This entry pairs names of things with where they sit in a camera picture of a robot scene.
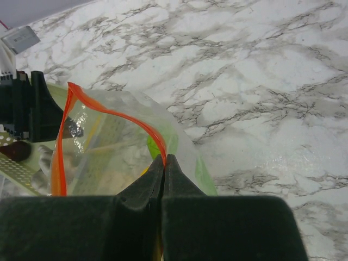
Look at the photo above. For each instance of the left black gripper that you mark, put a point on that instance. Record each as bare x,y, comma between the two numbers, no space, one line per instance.
42,121

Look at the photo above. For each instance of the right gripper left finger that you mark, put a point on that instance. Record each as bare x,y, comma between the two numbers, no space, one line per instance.
124,226

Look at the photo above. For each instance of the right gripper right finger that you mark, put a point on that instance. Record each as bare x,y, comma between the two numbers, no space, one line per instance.
196,226

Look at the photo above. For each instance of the clear zip top bag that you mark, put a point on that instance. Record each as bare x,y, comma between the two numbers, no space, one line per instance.
150,131

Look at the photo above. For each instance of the dark green avocado toy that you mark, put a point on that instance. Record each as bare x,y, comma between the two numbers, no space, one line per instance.
17,151

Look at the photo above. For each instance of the pale green perforated basket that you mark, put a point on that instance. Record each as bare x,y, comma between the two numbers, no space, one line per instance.
101,170

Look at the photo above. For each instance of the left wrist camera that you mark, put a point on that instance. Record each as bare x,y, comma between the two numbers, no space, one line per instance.
13,42

